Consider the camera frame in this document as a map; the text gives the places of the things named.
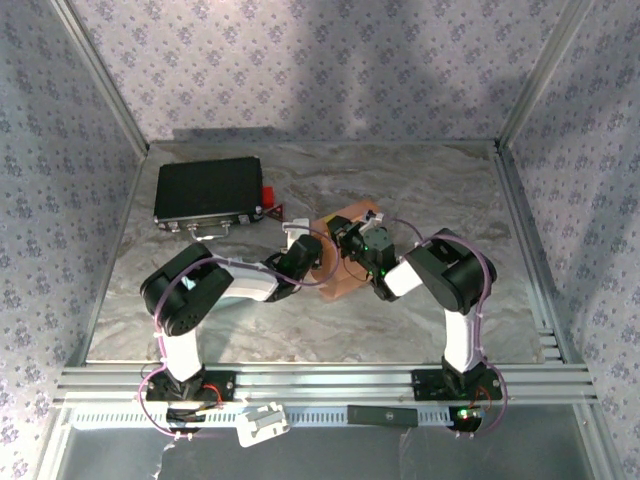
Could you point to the brown paper box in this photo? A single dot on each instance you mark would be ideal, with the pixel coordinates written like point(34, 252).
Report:
point(345, 287)

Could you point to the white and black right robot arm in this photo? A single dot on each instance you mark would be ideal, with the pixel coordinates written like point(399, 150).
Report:
point(460, 340)

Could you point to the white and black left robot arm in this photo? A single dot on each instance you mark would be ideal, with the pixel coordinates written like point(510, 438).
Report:
point(182, 350)

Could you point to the red triangle piece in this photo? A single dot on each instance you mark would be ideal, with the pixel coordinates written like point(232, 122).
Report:
point(276, 214)

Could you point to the red block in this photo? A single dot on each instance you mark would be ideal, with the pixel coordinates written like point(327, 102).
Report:
point(269, 196)

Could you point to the black briefcase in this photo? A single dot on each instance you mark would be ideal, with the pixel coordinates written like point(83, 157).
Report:
point(205, 190)

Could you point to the black rectangular device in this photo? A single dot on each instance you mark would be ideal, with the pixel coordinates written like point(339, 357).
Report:
point(382, 415)

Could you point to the black controller board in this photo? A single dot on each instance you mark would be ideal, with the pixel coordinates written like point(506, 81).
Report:
point(182, 415)
point(467, 417)

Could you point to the aluminium mounting rail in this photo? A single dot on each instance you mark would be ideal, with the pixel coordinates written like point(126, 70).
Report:
point(325, 382)

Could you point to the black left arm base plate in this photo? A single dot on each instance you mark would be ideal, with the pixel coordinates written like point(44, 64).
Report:
point(225, 386)

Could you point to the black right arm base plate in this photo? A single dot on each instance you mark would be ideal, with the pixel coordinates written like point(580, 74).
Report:
point(425, 385)

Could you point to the aluminium side rail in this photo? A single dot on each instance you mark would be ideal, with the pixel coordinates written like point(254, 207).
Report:
point(107, 270)
point(530, 250)

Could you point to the white plastic bracket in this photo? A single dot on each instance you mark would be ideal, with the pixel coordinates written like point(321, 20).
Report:
point(260, 425)

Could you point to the aluminium frame post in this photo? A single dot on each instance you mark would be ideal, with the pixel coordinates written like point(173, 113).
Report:
point(100, 75)
point(545, 75)

